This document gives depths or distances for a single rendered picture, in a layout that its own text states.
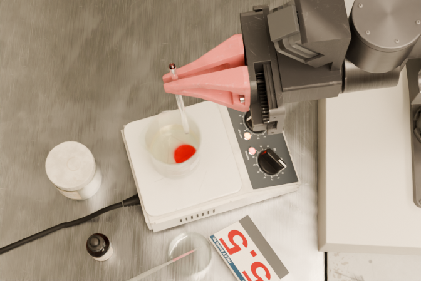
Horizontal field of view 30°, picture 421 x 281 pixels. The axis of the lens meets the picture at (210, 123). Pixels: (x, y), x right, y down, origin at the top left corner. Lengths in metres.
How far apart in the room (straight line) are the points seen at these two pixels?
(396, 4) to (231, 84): 0.15
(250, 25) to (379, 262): 0.45
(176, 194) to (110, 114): 0.18
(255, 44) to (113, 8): 0.47
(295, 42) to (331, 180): 0.38
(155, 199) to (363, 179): 0.25
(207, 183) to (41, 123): 0.26
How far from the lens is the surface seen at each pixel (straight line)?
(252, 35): 0.67
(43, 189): 1.04
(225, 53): 0.67
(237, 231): 1.00
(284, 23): 0.61
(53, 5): 1.13
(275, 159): 0.97
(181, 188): 0.93
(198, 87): 0.68
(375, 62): 0.64
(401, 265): 1.03
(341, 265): 1.02
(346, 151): 0.97
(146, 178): 0.94
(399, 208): 0.97
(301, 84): 0.66
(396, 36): 0.62
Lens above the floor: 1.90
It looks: 73 degrees down
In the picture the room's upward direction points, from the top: 1 degrees counter-clockwise
